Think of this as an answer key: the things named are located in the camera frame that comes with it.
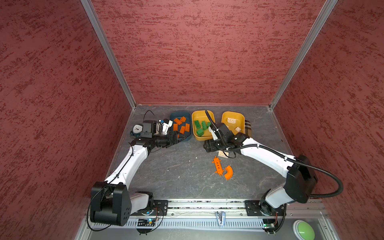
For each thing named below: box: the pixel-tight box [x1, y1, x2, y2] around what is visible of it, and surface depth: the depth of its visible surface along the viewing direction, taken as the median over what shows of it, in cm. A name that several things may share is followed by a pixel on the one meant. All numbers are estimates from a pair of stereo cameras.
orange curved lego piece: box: [224, 165, 234, 181], surface depth 87 cm
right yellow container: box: [221, 111, 245, 135], surface depth 110 cm
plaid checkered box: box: [245, 120, 252, 138], surface depth 105 cm
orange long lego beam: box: [212, 156, 225, 176], surface depth 89 cm
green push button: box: [292, 219, 316, 240], surface depth 69 cm
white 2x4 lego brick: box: [227, 117, 236, 124], surface depth 112 cm
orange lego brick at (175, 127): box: [173, 123, 179, 132], surface depth 108 cm
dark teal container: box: [169, 111, 192, 141], surface depth 109 cm
